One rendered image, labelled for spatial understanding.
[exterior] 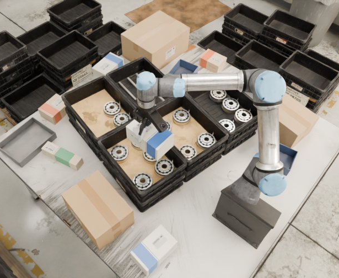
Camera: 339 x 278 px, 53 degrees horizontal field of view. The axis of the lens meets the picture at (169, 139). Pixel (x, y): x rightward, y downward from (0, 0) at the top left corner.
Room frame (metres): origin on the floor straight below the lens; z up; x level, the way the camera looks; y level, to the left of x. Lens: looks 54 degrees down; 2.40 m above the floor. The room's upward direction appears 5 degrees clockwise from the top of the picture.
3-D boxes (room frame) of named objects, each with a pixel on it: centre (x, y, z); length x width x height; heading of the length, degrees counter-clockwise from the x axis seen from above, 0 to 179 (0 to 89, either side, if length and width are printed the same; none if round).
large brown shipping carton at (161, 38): (2.02, 0.15, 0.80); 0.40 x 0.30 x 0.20; 142
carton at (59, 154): (1.03, 0.61, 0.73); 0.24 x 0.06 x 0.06; 67
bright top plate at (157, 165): (0.93, 0.01, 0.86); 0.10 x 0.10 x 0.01
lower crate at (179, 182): (0.97, 0.14, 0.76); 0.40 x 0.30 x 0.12; 42
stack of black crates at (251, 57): (2.33, -0.75, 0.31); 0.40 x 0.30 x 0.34; 53
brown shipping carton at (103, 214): (0.70, 0.33, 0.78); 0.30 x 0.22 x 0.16; 45
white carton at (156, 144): (0.95, 0.09, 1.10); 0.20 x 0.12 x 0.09; 53
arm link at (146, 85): (0.97, 0.11, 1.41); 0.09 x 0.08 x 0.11; 94
